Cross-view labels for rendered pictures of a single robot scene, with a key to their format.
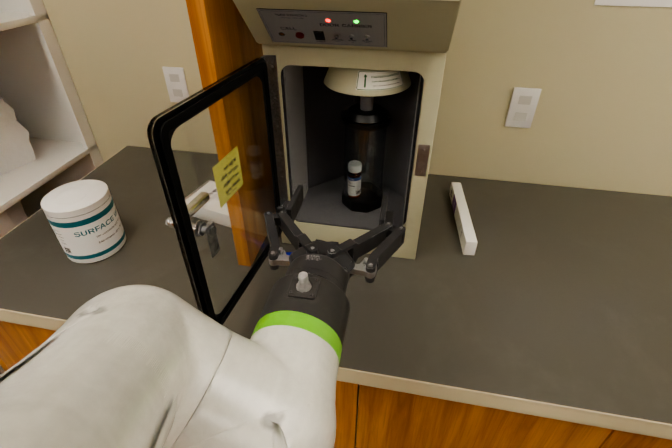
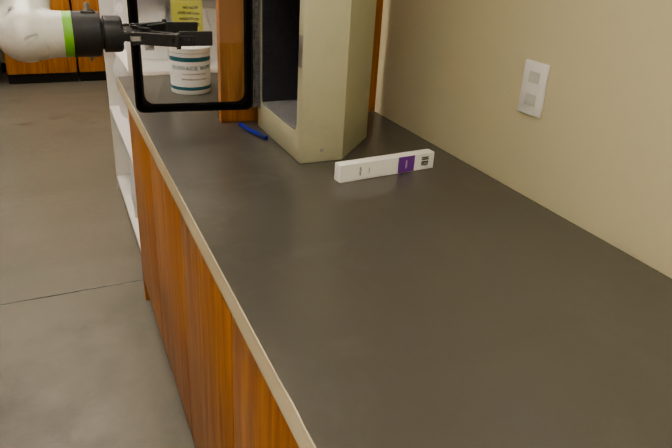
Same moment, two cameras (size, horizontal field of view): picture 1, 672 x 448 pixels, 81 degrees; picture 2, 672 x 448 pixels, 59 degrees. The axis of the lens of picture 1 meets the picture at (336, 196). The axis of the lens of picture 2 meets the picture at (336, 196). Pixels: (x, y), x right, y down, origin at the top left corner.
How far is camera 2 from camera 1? 1.30 m
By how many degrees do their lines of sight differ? 47
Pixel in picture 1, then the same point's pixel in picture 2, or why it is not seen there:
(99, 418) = not seen: outside the picture
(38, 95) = not seen: hidden behind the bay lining
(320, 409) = (25, 19)
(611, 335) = (304, 243)
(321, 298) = (83, 14)
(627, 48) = (633, 21)
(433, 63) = not seen: outside the picture
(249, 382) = not seen: outside the picture
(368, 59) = not seen: outside the picture
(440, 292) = (271, 176)
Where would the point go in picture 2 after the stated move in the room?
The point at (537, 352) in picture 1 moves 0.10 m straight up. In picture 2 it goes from (244, 214) to (244, 166)
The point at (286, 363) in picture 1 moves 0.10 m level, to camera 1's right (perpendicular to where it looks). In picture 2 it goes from (38, 9) to (49, 15)
